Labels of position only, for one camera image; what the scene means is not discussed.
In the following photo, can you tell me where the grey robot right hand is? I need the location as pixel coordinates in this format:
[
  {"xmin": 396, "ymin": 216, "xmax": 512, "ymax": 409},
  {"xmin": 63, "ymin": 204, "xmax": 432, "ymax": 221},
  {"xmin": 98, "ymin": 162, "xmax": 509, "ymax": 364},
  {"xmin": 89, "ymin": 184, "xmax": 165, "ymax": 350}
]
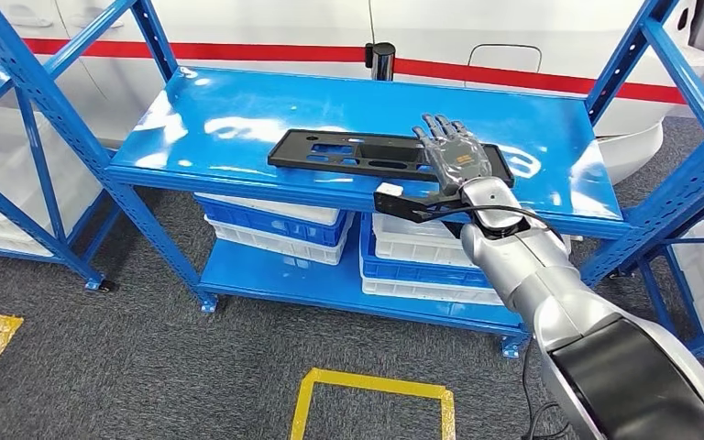
[{"xmin": 411, "ymin": 113, "xmax": 494, "ymax": 197}]

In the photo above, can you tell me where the black plastic mounting plate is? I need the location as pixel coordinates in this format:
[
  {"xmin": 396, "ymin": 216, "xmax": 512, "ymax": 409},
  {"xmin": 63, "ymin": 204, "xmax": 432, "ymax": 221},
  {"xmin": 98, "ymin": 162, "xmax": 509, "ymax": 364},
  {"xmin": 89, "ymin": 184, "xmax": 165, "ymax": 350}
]
[{"xmin": 267, "ymin": 128, "xmax": 516, "ymax": 188}]

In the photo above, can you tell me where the blue plastic crate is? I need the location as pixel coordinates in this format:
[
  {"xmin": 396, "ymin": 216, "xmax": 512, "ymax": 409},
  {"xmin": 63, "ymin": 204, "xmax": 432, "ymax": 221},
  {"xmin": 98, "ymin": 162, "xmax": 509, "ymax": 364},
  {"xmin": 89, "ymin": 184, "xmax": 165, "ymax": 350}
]
[
  {"xmin": 358, "ymin": 212, "xmax": 494, "ymax": 291},
  {"xmin": 196, "ymin": 197, "xmax": 355, "ymax": 248}
]

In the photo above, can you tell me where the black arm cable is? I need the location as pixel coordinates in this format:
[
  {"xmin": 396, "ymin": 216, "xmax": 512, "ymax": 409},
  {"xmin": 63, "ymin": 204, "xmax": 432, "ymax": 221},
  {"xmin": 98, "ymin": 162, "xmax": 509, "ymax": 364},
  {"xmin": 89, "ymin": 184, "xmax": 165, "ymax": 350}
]
[{"xmin": 431, "ymin": 204, "xmax": 563, "ymax": 244}]

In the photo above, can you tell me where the wrist camera with black bracket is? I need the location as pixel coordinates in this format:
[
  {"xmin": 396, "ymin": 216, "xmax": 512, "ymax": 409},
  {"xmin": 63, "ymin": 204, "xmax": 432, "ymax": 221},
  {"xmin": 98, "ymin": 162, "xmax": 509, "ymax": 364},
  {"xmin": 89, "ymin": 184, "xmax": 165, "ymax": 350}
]
[{"xmin": 373, "ymin": 181, "xmax": 468, "ymax": 225}]

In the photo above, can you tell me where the chrome stanchion post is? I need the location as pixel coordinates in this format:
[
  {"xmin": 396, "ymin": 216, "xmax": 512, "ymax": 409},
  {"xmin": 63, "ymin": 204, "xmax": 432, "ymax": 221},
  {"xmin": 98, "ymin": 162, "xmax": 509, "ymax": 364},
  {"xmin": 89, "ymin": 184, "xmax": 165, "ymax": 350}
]
[{"xmin": 364, "ymin": 42, "xmax": 397, "ymax": 82}]

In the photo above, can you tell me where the black hanging cable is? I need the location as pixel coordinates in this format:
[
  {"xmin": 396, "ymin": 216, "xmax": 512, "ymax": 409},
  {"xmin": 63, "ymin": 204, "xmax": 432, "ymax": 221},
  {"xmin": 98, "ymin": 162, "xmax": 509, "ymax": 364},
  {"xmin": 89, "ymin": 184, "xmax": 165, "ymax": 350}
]
[{"xmin": 519, "ymin": 339, "xmax": 566, "ymax": 440}]

